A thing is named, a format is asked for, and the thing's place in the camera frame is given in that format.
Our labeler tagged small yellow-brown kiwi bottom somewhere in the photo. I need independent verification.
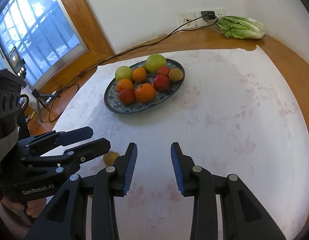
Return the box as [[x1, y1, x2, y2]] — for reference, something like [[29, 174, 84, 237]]
[[103, 151, 120, 166]]

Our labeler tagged large orange front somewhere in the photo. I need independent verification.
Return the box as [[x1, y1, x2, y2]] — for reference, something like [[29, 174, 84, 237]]
[[135, 83, 156, 103]]

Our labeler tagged green pear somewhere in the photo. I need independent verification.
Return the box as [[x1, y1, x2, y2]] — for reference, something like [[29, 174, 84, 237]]
[[115, 66, 133, 82]]

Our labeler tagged small orange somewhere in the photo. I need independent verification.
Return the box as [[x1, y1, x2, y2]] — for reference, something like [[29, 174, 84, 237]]
[[132, 67, 147, 83]]

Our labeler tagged large green pomelo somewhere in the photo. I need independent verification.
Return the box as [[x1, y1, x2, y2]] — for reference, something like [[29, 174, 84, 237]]
[[146, 54, 167, 74]]

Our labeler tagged red apple with stem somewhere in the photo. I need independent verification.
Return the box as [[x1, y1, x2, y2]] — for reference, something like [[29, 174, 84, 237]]
[[156, 66, 171, 77]]

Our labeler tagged brown kiwi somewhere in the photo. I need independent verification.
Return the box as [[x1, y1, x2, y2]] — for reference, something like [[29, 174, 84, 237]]
[[169, 68, 184, 82]]

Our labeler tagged person's left hand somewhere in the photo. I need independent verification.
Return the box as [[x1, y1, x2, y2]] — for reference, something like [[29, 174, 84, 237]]
[[1, 196, 47, 218]]

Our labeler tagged phone on tripod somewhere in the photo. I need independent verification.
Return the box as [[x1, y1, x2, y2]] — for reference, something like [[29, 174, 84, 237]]
[[8, 47, 60, 122]]

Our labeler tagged white floral tablecloth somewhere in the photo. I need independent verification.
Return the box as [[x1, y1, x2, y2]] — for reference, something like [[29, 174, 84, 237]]
[[55, 48, 309, 239]]

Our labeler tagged blue patterned oval plate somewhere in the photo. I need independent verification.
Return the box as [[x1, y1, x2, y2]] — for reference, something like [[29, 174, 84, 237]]
[[104, 59, 185, 114]]

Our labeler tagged green lettuce in bag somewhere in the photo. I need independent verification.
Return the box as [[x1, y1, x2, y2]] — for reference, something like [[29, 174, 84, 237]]
[[216, 16, 265, 40]]

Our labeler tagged black power adapter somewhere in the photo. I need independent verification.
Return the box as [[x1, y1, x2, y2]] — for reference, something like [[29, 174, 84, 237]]
[[201, 10, 217, 22]]

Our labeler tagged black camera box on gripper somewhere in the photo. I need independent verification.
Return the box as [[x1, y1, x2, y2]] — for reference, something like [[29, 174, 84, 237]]
[[0, 69, 26, 139]]

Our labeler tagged window with wooden frame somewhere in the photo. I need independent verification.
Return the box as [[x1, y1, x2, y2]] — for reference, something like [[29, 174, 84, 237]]
[[0, 0, 114, 91]]

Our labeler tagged black power cable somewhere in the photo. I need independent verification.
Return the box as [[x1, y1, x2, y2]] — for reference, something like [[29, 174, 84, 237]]
[[47, 16, 218, 123]]

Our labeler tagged white wall socket plate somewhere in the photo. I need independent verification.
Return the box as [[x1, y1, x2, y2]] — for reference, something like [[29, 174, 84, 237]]
[[177, 8, 226, 29]]

